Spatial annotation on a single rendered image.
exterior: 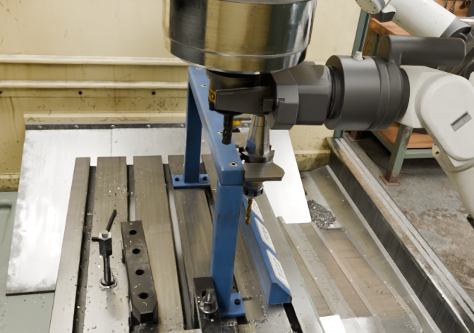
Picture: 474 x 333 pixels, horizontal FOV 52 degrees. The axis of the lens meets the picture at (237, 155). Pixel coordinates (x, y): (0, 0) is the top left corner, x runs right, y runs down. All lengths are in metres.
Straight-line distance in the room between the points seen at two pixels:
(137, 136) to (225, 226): 0.89
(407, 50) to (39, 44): 1.22
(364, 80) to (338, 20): 1.15
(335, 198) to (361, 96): 1.24
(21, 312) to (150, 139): 0.66
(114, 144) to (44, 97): 0.26
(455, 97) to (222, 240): 0.46
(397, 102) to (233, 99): 0.18
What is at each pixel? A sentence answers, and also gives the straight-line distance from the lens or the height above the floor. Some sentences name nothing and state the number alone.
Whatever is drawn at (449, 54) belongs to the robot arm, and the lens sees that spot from 0.63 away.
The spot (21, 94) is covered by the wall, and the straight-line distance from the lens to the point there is 1.69.
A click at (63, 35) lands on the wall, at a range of 1.60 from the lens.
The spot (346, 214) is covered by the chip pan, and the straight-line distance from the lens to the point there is 1.71.
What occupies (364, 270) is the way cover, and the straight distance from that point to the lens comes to 1.42.
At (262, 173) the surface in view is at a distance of 0.80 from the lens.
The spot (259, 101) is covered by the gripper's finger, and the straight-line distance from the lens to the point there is 0.54.
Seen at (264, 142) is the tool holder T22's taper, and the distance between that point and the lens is 0.82.
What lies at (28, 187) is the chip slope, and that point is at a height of 0.76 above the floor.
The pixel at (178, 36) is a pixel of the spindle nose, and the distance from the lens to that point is 0.49.
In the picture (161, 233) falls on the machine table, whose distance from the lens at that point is 1.16.
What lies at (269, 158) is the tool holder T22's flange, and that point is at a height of 1.22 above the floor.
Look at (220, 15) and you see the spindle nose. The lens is 0.46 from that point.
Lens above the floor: 1.64
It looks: 30 degrees down
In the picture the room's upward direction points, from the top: 6 degrees clockwise
